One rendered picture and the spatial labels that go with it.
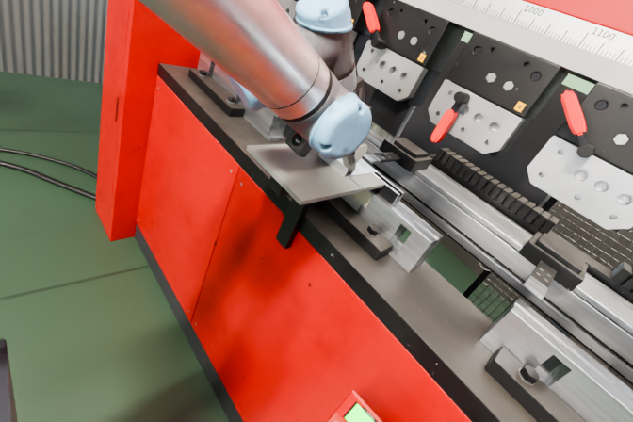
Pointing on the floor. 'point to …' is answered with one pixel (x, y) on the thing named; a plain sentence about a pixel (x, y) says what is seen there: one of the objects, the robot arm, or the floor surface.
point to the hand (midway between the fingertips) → (338, 163)
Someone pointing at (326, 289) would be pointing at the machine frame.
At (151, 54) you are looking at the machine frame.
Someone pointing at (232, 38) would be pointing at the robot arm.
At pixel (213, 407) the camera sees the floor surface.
